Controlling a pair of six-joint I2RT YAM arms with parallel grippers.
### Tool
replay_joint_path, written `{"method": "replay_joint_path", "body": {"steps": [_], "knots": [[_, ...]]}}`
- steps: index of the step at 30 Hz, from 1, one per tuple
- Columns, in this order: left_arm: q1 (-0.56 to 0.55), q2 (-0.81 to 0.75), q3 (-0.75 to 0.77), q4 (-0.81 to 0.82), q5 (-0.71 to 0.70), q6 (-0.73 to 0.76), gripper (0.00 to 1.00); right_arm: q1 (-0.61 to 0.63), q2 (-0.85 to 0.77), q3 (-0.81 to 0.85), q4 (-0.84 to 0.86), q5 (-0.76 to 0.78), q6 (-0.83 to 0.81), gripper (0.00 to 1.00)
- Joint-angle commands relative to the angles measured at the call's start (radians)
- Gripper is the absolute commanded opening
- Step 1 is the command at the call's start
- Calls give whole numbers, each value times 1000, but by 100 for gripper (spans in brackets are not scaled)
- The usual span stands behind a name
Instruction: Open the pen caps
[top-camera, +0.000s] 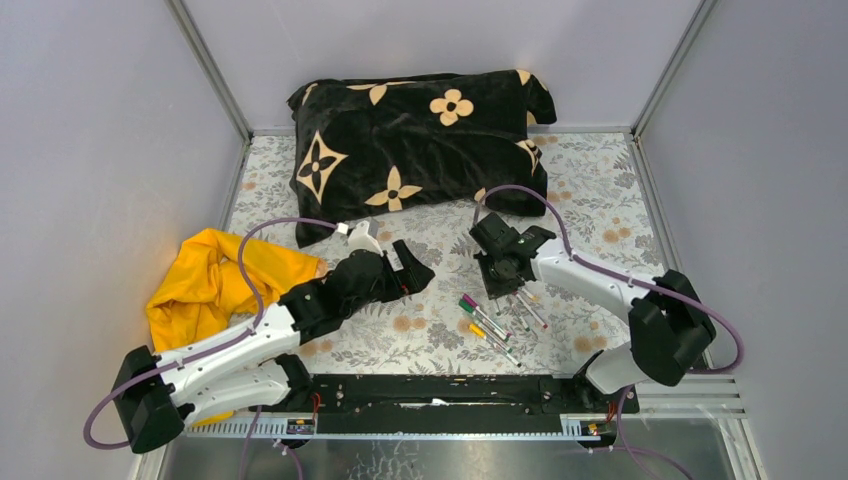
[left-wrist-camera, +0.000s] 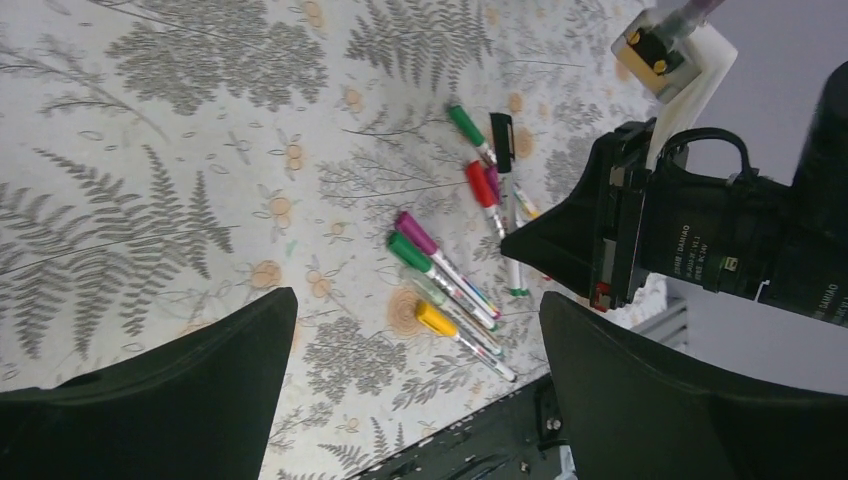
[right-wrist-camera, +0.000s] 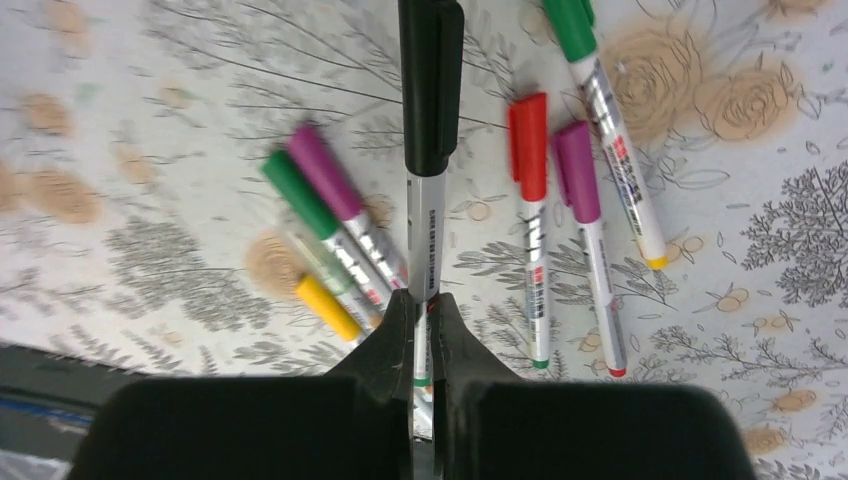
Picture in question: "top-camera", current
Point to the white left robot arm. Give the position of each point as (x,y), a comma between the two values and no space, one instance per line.
(157,396)

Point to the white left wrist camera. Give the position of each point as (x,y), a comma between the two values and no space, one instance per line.
(361,236)

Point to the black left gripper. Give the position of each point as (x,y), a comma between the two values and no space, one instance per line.
(413,278)

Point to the black floral pillow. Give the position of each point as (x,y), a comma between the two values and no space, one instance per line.
(366,147)

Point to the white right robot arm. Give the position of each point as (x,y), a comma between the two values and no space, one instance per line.
(668,331)

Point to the green cap marker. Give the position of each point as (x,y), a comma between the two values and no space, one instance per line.
(483,324)

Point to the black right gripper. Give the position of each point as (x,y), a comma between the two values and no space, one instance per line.
(495,290)

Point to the yellow cloth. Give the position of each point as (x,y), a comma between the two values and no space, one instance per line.
(204,288)

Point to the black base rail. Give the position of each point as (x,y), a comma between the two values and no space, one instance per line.
(450,405)

